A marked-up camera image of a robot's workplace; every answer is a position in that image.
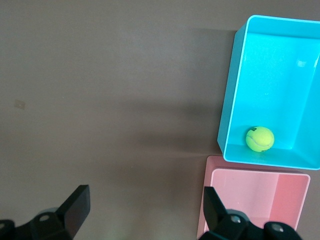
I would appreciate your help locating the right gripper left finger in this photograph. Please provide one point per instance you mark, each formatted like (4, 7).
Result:
(75, 210)

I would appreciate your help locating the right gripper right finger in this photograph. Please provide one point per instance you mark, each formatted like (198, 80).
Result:
(213, 210)

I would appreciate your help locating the pink plastic bin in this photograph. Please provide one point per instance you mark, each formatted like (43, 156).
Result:
(250, 190)

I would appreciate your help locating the blue plastic bin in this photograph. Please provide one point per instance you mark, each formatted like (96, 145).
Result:
(270, 75)

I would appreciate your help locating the yellow-green tennis ball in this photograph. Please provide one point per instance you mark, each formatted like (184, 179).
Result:
(260, 138)

